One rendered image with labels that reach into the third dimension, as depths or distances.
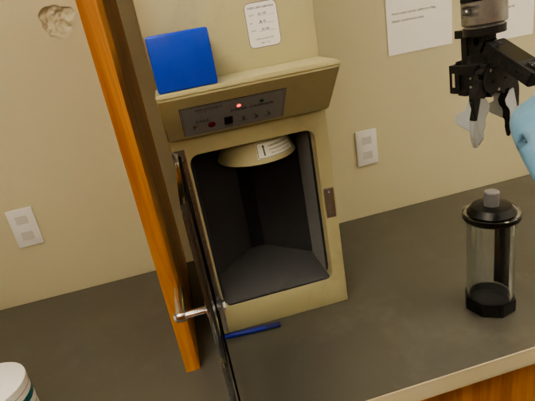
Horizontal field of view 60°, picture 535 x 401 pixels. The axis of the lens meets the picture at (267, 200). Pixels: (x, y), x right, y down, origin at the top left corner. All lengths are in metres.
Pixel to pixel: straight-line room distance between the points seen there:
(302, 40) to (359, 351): 0.63
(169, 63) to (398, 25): 0.86
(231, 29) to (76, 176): 0.69
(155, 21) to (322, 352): 0.72
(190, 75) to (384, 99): 0.83
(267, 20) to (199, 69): 0.19
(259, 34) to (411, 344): 0.68
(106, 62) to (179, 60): 0.12
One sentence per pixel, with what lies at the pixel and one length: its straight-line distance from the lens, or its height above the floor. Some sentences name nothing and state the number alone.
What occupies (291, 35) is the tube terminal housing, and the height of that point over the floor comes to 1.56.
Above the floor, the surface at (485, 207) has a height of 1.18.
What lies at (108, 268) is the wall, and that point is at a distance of 1.50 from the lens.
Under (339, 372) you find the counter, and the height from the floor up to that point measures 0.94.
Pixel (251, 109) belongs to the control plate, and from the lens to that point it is 0.86.
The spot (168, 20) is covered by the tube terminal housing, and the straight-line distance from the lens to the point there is 0.90.
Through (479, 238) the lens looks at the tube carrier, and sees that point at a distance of 1.01.
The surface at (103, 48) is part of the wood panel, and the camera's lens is 0.81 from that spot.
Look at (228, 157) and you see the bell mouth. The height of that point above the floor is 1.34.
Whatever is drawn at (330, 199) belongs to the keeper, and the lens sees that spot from 1.02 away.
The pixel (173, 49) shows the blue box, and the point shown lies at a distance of 0.79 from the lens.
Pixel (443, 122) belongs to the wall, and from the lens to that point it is 1.62.
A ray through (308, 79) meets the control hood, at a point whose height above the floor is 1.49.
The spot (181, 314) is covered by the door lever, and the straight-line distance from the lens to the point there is 0.74.
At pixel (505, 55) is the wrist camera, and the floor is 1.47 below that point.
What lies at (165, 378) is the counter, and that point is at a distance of 1.06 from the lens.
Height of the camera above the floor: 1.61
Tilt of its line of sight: 22 degrees down
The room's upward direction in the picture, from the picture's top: 10 degrees counter-clockwise
